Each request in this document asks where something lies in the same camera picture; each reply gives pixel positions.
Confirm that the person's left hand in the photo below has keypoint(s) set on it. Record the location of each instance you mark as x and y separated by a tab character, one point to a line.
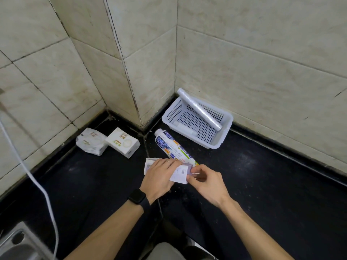
156	180

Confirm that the stainless steel sink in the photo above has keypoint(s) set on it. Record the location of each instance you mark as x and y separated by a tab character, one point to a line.
19	245

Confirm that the clear plastic wrap roll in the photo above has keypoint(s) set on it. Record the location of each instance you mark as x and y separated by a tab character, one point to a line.
199	109

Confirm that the person's right forearm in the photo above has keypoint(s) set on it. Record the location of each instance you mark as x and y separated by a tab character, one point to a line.
252	235

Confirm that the person's left forearm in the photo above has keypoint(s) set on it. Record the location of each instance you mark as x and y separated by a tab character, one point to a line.
108	235

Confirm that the person's right hand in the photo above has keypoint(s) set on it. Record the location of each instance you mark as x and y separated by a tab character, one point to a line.
211	186

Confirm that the white paper carton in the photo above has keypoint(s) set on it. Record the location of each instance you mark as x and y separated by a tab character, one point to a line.
180	175

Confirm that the person's grey trousers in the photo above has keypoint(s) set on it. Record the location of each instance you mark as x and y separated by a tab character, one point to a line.
165	253

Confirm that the black smartwatch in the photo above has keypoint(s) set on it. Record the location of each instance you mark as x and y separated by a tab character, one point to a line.
138	198

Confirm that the person's left fingers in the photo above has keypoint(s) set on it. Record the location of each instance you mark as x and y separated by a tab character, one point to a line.
165	163

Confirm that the person's right thumb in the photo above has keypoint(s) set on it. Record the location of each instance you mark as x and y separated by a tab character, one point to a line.
199	168

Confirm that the white perforated plastic basket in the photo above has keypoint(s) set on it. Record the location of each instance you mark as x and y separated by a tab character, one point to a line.
198	124

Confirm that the white printed toothpaste tube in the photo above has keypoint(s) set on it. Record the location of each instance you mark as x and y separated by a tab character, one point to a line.
170	146

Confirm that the white soft tissue pack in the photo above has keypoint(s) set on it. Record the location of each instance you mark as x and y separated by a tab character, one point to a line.
90	142
123	143

